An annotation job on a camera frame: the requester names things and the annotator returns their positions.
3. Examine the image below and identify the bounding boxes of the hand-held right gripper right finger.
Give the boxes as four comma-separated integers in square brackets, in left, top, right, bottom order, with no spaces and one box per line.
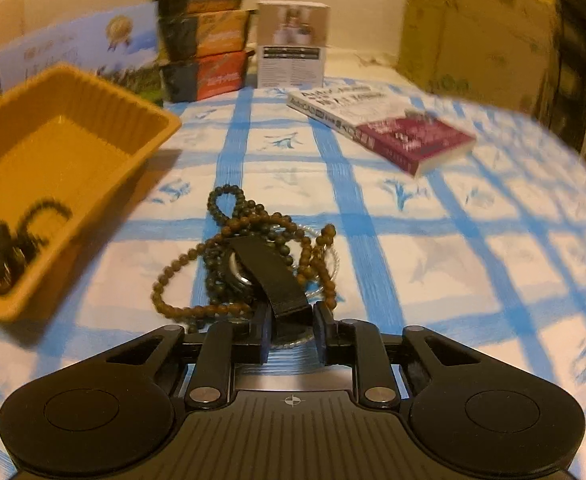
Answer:
[313,302,478,408]

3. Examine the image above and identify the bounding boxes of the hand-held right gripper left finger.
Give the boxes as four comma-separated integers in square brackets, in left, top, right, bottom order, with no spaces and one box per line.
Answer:
[105,302,274,411]

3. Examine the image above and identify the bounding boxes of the black strap wristwatch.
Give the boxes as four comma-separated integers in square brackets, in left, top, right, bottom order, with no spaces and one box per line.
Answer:
[223,236,311,341]

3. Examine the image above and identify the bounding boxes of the brown wooden bead necklace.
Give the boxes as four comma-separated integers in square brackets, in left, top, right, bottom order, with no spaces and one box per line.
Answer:
[152,215,341,323]

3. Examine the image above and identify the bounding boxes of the dark green bead necklace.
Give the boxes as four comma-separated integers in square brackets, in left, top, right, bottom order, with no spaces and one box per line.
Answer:
[207,185,274,311]

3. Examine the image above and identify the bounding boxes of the dark bead bracelet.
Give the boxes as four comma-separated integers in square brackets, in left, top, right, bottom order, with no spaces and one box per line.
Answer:
[0,199,74,292]

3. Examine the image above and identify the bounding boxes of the yellow plastic tray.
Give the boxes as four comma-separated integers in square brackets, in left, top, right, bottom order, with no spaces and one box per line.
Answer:
[0,62,182,323]

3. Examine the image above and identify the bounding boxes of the blue checked tablecloth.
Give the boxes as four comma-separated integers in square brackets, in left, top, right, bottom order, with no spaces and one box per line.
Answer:
[0,72,586,461]

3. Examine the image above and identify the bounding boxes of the white and maroon book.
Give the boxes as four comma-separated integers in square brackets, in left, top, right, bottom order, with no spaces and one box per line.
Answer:
[287,86,476,177]

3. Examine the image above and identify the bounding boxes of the orange instant noodle bowl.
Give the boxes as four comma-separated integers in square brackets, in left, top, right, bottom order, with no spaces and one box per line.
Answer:
[160,50,254,103]

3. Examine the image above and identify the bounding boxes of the small white product box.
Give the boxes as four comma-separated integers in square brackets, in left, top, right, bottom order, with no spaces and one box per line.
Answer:
[256,2,331,88]

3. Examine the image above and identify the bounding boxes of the large cardboard box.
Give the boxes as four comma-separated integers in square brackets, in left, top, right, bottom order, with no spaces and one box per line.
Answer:
[398,0,558,111]

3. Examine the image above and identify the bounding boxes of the light blue milk box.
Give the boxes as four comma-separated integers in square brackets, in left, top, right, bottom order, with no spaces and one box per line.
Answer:
[0,2,164,106]

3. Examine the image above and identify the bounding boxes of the black folding rack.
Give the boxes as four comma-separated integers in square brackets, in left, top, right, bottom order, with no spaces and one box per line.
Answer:
[530,0,586,171]

